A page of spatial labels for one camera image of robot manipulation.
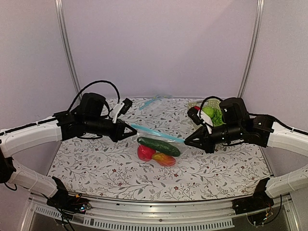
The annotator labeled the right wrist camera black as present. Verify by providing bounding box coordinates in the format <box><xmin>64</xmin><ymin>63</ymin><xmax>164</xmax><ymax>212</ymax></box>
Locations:
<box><xmin>187</xmin><ymin>107</ymin><xmax>201</xmax><ymax>126</ymax></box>

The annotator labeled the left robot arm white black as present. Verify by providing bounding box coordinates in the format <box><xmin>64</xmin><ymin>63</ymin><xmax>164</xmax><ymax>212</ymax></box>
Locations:
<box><xmin>0</xmin><ymin>90</ymin><xmax>137</xmax><ymax>209</ymax></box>

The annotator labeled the light green toy fruit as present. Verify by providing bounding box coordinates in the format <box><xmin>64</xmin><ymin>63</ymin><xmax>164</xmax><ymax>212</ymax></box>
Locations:
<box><xmin>202</xmin><ymin>106</ymin><xmax>215</xmax><ymax>118</ymax></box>

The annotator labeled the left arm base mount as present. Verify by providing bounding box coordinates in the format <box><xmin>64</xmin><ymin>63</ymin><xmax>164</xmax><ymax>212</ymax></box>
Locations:
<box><xmin>47</xmin><ymin>177</ymin><xmax>91</xmax><ymax>214</ymax></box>

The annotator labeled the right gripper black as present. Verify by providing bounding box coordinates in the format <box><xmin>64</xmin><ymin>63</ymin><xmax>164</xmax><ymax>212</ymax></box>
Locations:
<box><xmin>185</xmin><ymin>122</ymin><xmax>243</xmax><ymax>154</ymax></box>

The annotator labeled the red toy apple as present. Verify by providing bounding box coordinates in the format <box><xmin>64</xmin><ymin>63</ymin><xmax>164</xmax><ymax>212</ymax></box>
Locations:
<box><xmin>137</xmin><ymin>145</ymin><xmax>156</xmax><ymax>162</ymax></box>

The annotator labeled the right aluminium frame post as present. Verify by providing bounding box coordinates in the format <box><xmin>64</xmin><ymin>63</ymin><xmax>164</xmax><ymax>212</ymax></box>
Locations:
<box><xmin>237</xmin><ymin>0</ymin><xmax>265</xmax><ymax>98</ymax></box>

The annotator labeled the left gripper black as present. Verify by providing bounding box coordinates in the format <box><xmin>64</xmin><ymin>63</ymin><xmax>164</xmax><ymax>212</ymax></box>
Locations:
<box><xmin>84</xmin><ymin>116</ymin><xmax>136</xmax><ymax>142</ymax></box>

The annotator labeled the beige perforated plastic basket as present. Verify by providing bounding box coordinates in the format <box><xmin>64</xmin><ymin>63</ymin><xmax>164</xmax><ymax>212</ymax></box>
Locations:
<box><xmin>187</xmin><ymin>98</ymin><xmax>220</xmax><ymax>126</ymax></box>

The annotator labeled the aluminium frame post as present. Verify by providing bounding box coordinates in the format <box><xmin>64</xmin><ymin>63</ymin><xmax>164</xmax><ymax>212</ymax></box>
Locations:
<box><xmin>237</xmin><ymin>0</ymin><xmax>265</xmax><ymax>98</ymax></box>
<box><xmin>54</xmin><ymin>0</ymin><xmax>81</xmax><ymax>93</ymax></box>

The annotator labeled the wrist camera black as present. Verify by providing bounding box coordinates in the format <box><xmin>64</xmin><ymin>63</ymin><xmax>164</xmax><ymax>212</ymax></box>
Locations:
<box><xmin>120</xmin><ymin>98</ymin><xmax>133</xmax><ymax>115</ymax></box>
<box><xmin>187</xmin><ymin>107</ymin><xmax>201</xmax><ymax>126</ymax></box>

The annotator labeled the aluminium front rail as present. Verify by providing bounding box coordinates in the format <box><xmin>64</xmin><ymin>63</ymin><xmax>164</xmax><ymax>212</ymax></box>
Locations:
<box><xmin>22</xmin><ymin>194</ymin><xmax>299</xmax><ymax>231</ymax></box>

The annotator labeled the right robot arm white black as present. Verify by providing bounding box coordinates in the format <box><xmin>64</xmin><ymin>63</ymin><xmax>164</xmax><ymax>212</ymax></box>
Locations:
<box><xmin>184</xmin><ymin>97</ymin><xmax>308</xmax><ymax>210</ymax></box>

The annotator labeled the clear zip bag blue zipper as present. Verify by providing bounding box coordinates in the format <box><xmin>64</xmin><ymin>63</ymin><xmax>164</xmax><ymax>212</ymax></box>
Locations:
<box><xmin>131</xmin><ymin>124</ymin><xmax>189</xmax><ymax>167</ymax></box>

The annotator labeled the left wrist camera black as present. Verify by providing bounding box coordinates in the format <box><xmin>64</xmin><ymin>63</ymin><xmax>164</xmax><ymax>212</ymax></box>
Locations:
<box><xmin>120</xmin><ymin>98</ymin><xmax>133</xmax><ymax>115</ymax></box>

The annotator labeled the left aluminium frame post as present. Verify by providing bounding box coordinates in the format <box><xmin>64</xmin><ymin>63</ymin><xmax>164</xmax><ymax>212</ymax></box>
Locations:
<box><xmin>54</xmin><ymin>0</ymin><xmax>81</xmax><ymax>93</ymax></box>

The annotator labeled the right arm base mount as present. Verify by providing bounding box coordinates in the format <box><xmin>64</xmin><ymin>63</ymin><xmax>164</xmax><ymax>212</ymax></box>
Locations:
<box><xmin>232</xmin><ymin>178</ymin><xmax>274</xmax><ymax>226</ymax></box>

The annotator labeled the green toy grape bunch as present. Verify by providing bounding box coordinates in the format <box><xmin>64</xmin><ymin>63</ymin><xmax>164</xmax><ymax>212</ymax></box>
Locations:
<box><xmin>211</xmin><ymin>108</ymin><xmax>224</xmax><ymax>127</ymax></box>

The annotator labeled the dark green toy cucumber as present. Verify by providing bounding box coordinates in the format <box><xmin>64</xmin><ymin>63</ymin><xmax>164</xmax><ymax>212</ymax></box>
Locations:
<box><xmin>137</xmin><ymin>137</ymin><xmax>181</xmax><ymax>157</ymax></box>

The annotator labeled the floral patterned tablecloth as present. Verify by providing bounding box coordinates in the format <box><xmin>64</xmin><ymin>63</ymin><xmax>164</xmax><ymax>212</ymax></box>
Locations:
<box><xmin>45</xmin><ymin>96</ymin><xmax>274</xmax><ymax>202</ymax></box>

